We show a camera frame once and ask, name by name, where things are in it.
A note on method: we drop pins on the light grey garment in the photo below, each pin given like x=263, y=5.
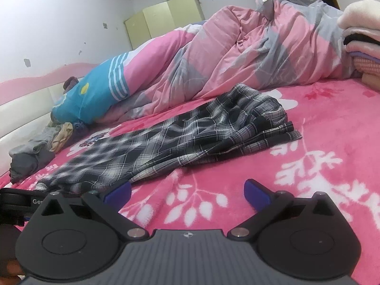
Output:
x=32, y=147

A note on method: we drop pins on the beige garment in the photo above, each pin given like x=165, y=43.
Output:
x=62, y=136

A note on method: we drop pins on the pink grey quilt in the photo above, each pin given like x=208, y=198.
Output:
x=267, y=50

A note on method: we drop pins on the pink floral blanket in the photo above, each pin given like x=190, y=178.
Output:
x=326, y=142

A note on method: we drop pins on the black white plaid pants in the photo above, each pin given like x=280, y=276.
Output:
x=184, y=142

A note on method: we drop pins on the stack of folded clothes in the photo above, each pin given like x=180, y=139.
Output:
x=365, y=35

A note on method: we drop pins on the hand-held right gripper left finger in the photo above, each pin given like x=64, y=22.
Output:
x=120, y=196

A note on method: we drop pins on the cream wardrobe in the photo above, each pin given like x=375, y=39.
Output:
x=160, y=20

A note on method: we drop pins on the teal pink striped duvet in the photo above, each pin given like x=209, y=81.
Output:
x=89, y=101

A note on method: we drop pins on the maroon garment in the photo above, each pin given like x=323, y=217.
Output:
x=71, y=83

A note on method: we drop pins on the dark grey garment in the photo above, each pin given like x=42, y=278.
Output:
x=26, y=166

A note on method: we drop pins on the navy blue garment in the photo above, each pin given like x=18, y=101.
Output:
x=78, y=126

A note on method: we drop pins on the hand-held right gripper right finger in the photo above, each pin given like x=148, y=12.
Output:
x=258, y=196

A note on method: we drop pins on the person's left hand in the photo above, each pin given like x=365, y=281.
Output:
x=14, y=268

